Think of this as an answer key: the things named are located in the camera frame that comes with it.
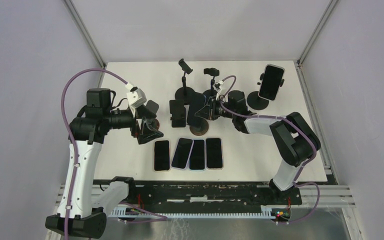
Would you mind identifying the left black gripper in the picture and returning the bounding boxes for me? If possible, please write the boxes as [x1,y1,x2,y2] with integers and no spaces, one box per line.
[103,103,163,144]

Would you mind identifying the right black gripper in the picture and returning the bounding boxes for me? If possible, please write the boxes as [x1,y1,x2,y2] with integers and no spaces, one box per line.
[195,95,236,121]

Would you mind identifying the dark phone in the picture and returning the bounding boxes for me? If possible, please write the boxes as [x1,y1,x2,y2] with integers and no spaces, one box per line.
[186,92,207,128]

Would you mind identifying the wooden base phone stand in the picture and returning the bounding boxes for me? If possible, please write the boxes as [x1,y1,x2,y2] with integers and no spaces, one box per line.
[145,100,160,130]

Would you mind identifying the black round clamp stand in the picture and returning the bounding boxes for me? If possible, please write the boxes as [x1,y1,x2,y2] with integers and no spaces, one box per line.
[174,58,195,105]

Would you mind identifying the cream cased phone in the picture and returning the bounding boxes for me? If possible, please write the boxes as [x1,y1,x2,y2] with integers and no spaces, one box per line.
[153,140,171,172]

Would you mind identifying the black folding phone stand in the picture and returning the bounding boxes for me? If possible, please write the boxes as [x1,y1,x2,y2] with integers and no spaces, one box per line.
[169,99,186,128]

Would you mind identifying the lilac cased phone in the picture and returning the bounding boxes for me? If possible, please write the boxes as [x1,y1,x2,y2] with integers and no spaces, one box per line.
[171,138,194,170]

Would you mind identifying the white cased phone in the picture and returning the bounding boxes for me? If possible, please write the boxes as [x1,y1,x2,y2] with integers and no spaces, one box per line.
[205,138,224,169]

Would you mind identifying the light blue cased phone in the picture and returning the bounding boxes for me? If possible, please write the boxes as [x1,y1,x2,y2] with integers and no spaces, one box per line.
[189,139,206,171]

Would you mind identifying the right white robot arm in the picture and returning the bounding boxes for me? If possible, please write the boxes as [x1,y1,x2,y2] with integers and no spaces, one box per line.
[194,90,321,204]

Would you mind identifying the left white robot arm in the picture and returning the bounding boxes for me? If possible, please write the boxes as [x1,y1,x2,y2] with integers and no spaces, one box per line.
[45,87,163,239]

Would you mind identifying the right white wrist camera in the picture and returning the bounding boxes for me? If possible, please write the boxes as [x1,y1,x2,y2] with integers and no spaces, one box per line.
[212,80,225,101]

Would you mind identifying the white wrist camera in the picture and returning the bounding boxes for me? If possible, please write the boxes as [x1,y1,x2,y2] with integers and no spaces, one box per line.
[212,80,225,101]
[125,82,147,117]

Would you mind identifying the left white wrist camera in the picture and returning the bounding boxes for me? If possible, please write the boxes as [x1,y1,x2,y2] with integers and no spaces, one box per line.
[125,82,147,117]

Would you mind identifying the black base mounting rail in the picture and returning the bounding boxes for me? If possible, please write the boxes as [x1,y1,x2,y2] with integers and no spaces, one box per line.
[94,178,303,216]

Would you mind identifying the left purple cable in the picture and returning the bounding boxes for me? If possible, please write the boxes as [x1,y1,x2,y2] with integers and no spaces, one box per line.
[60,68,168,240]

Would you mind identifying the purple cable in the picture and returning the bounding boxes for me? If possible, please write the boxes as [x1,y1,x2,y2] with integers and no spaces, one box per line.
[60,68,168,240]
[218,75,321,225]

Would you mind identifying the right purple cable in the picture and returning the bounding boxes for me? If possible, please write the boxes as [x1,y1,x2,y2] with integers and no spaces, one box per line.
[218,75,321,225]

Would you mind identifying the aluminium frame post right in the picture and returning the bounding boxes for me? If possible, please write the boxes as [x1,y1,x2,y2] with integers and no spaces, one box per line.
[296,0,340,65]

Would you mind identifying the aluminium frame post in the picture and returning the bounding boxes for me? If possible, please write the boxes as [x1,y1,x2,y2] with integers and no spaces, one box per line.
[62,0,107,69]
[296,0,340,65]

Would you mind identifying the aluminium frame post left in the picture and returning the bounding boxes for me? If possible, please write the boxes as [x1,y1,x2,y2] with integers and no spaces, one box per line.
[62,0,107,69]

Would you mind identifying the white slotted cable duct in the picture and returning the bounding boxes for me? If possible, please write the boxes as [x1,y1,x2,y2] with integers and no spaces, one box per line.
[108,205,276,220]

